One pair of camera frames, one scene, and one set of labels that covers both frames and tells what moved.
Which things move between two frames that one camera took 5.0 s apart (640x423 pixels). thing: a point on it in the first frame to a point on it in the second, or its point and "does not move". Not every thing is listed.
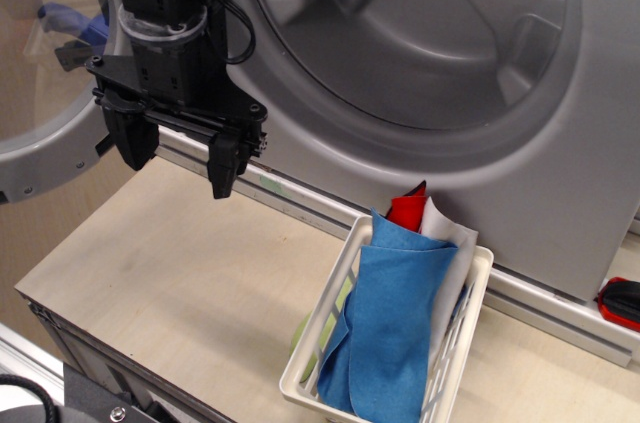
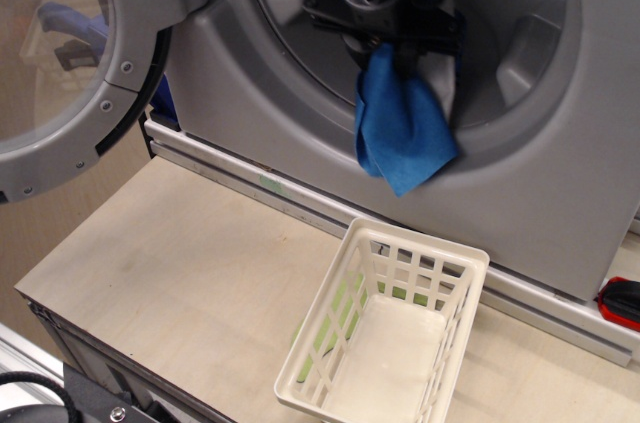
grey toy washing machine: (504, 76) does not move
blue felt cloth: (377, 371) to (404, 130)
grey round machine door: (59, 8) does not move
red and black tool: (619, 302) does not move
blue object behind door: (60, 17) does not move
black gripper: (188, 84) to (415, 25)
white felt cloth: (438, 222) to (438, 129)
